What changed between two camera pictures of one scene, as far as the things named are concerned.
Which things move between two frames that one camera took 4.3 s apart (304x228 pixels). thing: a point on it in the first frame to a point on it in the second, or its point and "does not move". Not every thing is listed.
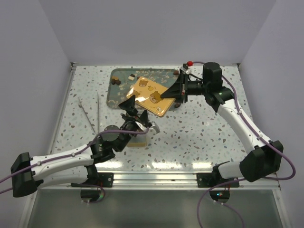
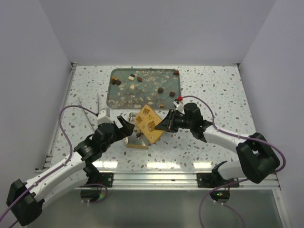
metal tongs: [97, 132] does not move
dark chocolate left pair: [117, 81] does not move
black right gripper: [178, 90] to [167, 124]
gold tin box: [138, 141] does not move
